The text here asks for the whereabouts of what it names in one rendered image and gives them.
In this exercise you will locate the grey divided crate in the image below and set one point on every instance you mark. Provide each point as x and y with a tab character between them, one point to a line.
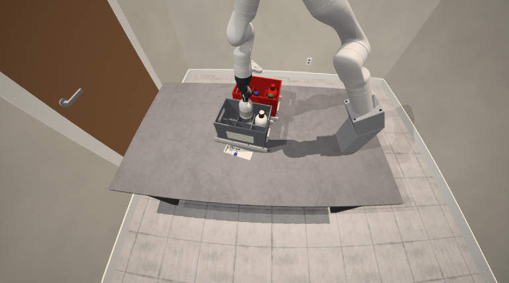
234	128

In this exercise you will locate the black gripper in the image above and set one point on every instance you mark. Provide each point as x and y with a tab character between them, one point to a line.
244	87

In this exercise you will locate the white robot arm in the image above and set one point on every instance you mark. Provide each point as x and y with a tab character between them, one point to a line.
348	60

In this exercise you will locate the red crate with dividers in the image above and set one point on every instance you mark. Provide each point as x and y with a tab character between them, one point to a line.
261	85

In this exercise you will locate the white paper pick list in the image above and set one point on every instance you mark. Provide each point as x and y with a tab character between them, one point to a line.
238	152

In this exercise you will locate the cream bottle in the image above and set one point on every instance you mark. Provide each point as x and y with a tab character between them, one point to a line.
261	119
246	108

